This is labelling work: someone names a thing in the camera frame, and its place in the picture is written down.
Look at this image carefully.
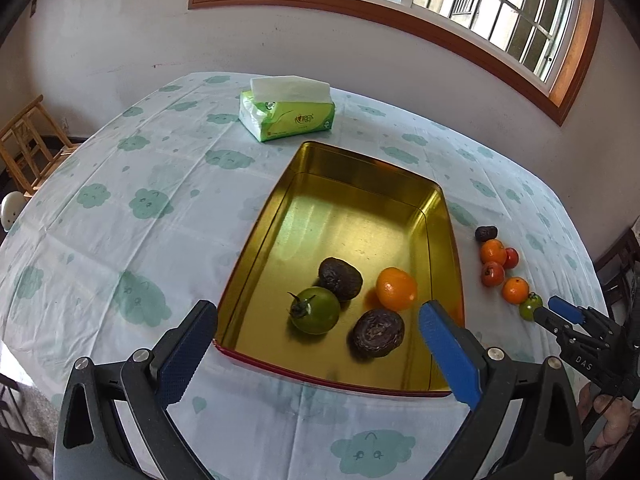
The dark chair frame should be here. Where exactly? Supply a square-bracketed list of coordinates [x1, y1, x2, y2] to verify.
[0, 370, 56, 466]

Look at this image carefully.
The light wooden chair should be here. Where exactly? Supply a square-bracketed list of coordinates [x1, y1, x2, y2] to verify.
[0, 94, 83, 196]

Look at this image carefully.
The white round object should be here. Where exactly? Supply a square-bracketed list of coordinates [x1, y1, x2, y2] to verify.
[0, 191, 26, 233]

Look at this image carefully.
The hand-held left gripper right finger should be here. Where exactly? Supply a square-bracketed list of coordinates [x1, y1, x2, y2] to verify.
[419, 300, 586, 480]

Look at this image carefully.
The large dark wrinkled passion fruit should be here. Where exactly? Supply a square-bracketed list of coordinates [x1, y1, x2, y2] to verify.
[350, 309, 406, 359]
[318, 257, 364, 303]

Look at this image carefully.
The gold and maroon tin box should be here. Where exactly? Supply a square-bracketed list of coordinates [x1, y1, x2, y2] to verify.
[212, 141, 466, 400]

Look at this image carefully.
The orange mandarin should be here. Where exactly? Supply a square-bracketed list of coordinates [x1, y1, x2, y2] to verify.
[480, 239, 507, 265]
[502, 276, 530, 305]

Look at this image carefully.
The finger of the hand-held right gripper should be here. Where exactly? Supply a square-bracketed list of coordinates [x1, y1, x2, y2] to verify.
[532, 306, 576, 343]
[547, 296, 608, 333]

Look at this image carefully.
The large smooth orange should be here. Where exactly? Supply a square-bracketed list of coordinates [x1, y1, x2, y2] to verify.
[375, 266, 419, 312]

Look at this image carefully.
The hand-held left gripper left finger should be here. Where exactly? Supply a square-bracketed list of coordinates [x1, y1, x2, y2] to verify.
[52, 300, 220, 480]

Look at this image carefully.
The dark wooden chair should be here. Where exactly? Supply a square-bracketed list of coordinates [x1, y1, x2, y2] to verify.
[592, 227, 640, 311]

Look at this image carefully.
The green tissue pack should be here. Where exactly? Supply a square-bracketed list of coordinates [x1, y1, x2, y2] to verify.
[238, 75, 336, 144]

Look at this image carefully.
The wooden framed barred window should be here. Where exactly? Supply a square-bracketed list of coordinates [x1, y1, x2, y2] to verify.
[187, 0, 606, 127]

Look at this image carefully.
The person's right hand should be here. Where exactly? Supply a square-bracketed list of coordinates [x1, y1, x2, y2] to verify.
[587, 394, 640, 461]

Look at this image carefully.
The green tomato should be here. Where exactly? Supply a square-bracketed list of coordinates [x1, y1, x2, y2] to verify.
[518, 292, 543, 322]
[287, 286, 342, 336]

